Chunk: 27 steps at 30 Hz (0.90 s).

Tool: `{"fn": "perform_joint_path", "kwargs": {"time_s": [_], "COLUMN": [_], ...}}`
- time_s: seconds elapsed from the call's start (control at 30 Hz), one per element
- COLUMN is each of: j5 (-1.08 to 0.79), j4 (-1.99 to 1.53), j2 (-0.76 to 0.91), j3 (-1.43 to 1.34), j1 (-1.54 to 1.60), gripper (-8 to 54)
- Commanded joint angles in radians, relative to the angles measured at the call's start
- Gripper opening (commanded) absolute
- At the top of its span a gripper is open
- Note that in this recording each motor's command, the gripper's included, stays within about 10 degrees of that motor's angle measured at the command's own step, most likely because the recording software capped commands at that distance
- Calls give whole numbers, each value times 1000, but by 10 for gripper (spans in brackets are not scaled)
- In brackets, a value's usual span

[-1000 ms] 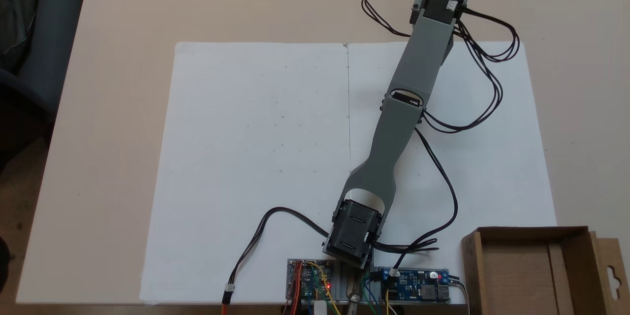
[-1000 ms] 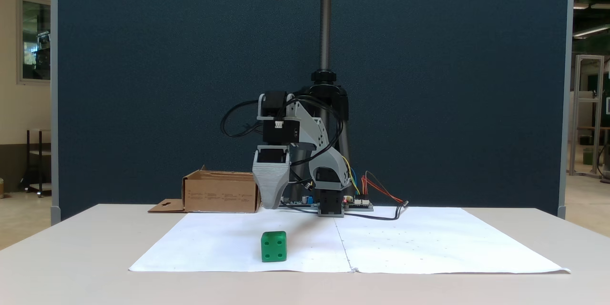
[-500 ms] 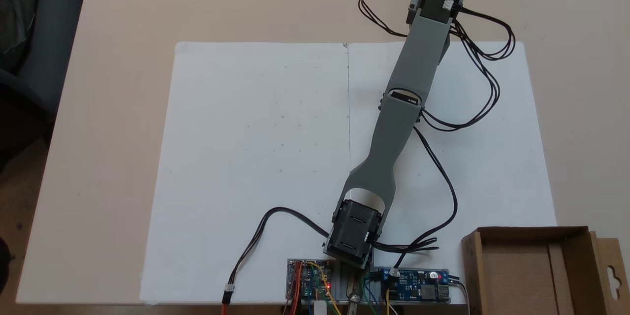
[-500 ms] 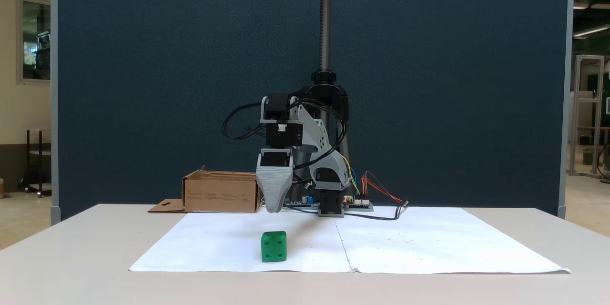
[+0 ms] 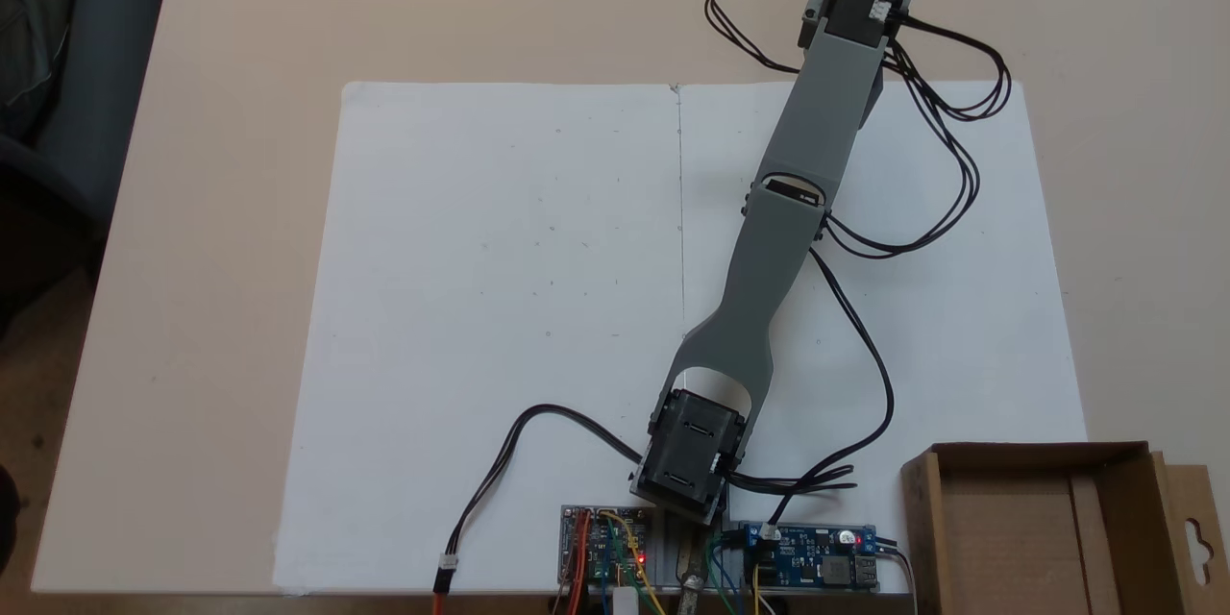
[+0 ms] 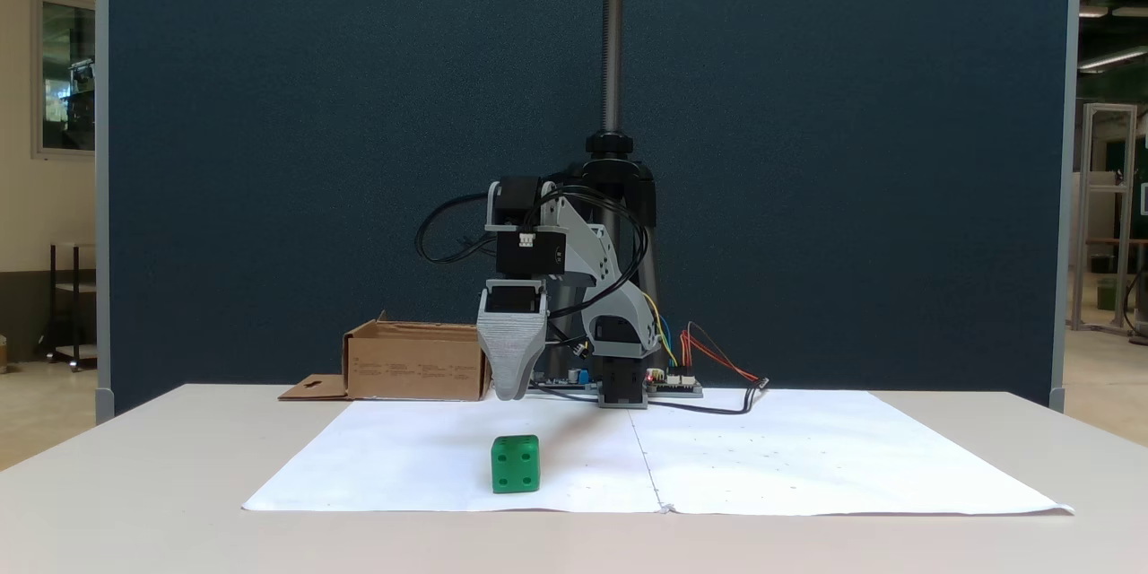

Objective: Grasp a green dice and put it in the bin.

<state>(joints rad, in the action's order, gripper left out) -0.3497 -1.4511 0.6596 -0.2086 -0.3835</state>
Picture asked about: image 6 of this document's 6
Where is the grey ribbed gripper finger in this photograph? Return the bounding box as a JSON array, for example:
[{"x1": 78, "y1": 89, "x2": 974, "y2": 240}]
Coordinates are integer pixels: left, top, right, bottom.
[{"x1": 475, "y1": 309, "x2": 550, "y2": 403}]

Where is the green die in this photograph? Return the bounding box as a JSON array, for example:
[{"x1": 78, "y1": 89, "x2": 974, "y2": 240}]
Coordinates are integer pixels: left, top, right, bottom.
[{"x1": 491, "y1": 435, "x2": 542, "y2": 495}]

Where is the blue circuit board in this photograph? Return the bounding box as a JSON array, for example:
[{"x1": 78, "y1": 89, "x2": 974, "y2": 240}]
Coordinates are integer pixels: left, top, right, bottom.
[{"x1": 529, "y1": 366, "x2": 595, "y2": 394}]

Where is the brown cardboard box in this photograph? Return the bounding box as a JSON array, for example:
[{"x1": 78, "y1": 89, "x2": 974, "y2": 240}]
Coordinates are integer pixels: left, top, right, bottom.
[{"x1": 278, "y1": 311, "x2": 492, "y2": 402}]

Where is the white paper sheet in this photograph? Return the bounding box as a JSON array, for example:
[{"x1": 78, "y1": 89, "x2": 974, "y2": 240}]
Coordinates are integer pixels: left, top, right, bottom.
[
  {"x1": 242, "y1": 395, "x2": 666, "y2": 514},
  {"x1": 631, "y1": 388, "x2": 1074, "y2": 517}
]

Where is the dark blue partition panel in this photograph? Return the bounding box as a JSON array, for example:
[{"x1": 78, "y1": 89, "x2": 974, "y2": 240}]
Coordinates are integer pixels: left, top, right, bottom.
[{"x1": 94, "y1": 0, "x2": 1082, "y2": 418}]

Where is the black metal cart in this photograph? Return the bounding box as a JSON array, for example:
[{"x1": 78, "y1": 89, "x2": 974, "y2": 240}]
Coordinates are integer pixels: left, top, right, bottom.
[{"x1": 34, "y1": 241, "x2": 98, "y2": 373}]

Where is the ceiling light strip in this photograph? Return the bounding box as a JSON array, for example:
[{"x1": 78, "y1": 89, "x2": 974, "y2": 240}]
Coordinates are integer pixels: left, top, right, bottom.
[{"x1": 1079, "y1": 45, "x2": 1148, "y2": 73}]

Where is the black base cable bundle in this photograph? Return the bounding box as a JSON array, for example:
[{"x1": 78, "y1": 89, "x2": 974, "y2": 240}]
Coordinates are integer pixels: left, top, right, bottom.
[{"x1": 529, "y1": 323, "x2": 600, "y2": 400}]

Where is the black elbow motor cable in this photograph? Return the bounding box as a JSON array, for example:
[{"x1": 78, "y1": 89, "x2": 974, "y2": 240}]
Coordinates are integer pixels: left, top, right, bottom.
[{"x1": 414, "y1": 193, "x2": 500, "y2": 265}]

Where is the black gripper motor cable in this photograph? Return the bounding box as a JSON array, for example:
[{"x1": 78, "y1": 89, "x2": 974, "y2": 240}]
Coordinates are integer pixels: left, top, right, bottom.
[{"x1": 535, "y1": 186, "x2": 649, "y2": 320}]

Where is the yellow blue wire bundle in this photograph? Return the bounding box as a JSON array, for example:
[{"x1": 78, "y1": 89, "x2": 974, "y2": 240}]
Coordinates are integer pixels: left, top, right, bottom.
[{"x1": 641, "y1": 291, "x2": 680, "y2": 369}]

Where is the orange red wire bundle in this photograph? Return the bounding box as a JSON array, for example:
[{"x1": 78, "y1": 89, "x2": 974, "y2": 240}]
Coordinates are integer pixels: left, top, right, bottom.
[{"x1": 680, "y1": 321, "x2": 763, "y2": 385}]

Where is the circuit board with coloured wires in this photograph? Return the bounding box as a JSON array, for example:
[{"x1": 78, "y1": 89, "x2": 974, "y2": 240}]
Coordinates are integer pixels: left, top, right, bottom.
[{"x1": 644, "y1": 370, "x2": 704, "y2": 398}]

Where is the long black power cable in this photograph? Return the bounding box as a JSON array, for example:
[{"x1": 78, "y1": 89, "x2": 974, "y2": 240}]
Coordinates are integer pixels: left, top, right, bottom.
[{"x1": 648, "y1": 378, "x2": 770, "y2": 416}]

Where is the black camera tripod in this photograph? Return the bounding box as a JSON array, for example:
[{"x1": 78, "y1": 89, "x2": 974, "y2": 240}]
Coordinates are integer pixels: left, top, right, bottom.
[{"x1": 538, "y1": 0, "x2": 666, "y2": 378}]

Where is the framed wall window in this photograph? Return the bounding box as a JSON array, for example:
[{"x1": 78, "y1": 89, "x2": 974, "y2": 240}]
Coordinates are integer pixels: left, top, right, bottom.
[{"x1": 32, "y1": 0, "x2": 97, "y2": 161}]

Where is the aluminium frame rack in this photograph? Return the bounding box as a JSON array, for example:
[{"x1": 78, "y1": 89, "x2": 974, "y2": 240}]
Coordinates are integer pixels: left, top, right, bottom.
[{"x1": 1069, "y1": 102, "x2": 1140, "y2": 335}]

